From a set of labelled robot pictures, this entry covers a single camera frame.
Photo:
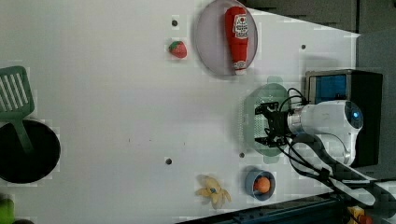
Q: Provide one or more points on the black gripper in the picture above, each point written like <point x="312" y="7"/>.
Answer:
<point x="277" y="124"/>

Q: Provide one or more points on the green plastic strainer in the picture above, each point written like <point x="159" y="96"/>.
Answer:
<point x="254" y="125"/>

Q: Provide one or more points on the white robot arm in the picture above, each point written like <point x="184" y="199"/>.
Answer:
<point x="320" y="142"/>

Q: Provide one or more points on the blue bowl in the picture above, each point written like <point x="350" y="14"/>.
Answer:
<point x="251" y="178"/>

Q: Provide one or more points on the orange toy fruit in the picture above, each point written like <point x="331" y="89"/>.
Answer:
<point x="262" y="185"/>

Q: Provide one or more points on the yellow toy banana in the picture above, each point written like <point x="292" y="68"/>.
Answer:
<point x="213" y="191"/>

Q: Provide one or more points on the silver black toaster oven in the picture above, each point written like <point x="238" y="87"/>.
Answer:
<point x="363" y="89"/>

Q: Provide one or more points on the grey round plate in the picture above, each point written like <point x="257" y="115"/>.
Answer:
<point x="211" y="41"/>

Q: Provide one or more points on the red ketchup bottle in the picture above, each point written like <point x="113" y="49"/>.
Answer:
<point x="236" y="30"/>

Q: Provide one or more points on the red toy strawberry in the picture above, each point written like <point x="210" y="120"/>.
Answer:
<point x="178" y="49"/>

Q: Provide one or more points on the green slotted spatula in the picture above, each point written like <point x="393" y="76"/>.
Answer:
<point x="16" y="102"/>

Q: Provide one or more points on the black round pan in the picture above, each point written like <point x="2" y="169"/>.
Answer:
<point x="18" y="167"/>

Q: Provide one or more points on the green cylinder object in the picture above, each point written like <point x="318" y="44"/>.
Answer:
<point x="6" y="211"/>

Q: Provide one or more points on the blue metal frame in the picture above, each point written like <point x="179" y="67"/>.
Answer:
<point x="327" y="208"/>

